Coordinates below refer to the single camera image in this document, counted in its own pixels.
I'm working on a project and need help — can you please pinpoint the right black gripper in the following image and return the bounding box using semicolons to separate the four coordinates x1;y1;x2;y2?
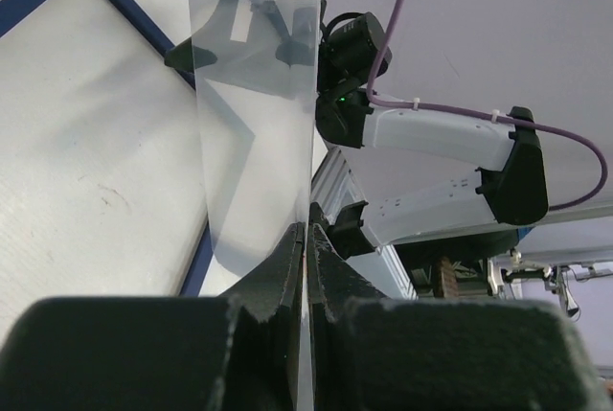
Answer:
317;11;393;95

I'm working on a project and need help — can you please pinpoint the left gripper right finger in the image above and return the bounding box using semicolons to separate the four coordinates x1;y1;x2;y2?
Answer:
306;203;612;410

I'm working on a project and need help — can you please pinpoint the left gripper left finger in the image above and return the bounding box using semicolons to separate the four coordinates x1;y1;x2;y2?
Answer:
1;222;305;410

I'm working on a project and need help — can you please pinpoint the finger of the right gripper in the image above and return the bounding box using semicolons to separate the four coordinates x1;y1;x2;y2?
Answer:
164;0;238;70

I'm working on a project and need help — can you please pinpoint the transparent plastic sheet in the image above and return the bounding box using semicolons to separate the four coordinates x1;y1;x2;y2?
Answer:
184;0;327;411

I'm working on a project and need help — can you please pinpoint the blue wooden picture frame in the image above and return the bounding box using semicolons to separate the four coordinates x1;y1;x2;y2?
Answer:
1;0;236;310

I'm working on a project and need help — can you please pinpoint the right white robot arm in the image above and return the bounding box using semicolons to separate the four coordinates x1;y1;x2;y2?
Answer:
164;0;548;264

